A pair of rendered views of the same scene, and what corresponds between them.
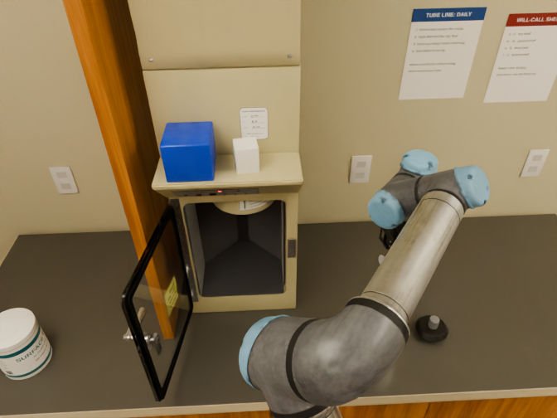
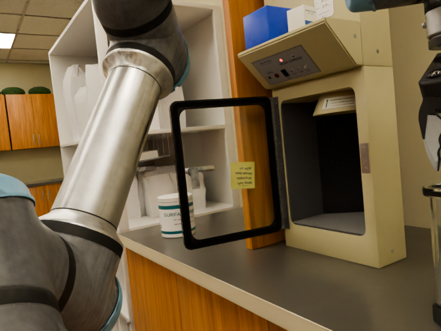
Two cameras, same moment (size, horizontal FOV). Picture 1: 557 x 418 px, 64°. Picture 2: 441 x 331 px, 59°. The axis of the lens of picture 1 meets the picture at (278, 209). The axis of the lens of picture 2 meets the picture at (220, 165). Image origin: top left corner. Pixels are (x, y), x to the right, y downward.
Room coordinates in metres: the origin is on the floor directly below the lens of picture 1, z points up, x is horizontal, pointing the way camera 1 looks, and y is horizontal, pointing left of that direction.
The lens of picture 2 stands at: (0.14, -0.65, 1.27)
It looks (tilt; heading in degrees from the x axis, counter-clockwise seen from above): 3 degrees down; 60
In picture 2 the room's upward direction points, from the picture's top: 6 degrees counter-clockwise
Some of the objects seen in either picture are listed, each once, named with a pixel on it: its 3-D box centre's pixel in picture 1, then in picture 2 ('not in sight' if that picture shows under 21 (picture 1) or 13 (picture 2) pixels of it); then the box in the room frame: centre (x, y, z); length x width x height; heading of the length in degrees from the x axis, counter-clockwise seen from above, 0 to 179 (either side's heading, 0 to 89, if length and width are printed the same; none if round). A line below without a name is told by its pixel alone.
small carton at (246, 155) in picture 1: (246, 155); (302, 22); (0.83, 0.07, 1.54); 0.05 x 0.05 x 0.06; 10
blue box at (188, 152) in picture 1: (190, 151); (270, 29); (0.82, 0.19, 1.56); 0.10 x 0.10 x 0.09; 2
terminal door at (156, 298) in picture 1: (164, 303); (228, 170); (0.71, 0.28, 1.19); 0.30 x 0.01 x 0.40; 172
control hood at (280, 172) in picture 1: (230, 186); (293, 59); (0.83, 0.11, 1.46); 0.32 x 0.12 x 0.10; 92
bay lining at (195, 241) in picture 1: (239, 223); (349, 157); (1.01, 0.12, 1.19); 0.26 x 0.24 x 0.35; 92
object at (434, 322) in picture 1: (432, 326); not in sight; (0.79, -0.44, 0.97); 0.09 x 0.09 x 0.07
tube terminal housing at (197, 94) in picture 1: (236, 187); (346, 110); (1.01, 0.12, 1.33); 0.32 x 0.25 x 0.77; 92
